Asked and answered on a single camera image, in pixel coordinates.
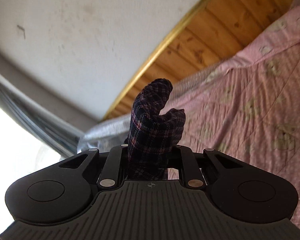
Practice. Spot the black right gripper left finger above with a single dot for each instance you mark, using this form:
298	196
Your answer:
64	190

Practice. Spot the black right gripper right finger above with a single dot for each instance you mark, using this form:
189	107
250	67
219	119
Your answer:
237	189

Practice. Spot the navy checked shirt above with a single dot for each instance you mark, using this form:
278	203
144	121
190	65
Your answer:
151	135

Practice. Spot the clear bubble wrap sheet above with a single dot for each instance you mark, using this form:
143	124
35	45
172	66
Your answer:
105	135

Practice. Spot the pink teddy bear quilt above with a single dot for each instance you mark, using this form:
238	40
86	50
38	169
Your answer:
249	105

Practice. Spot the wooden panel headboard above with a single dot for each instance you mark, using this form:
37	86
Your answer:
211	31

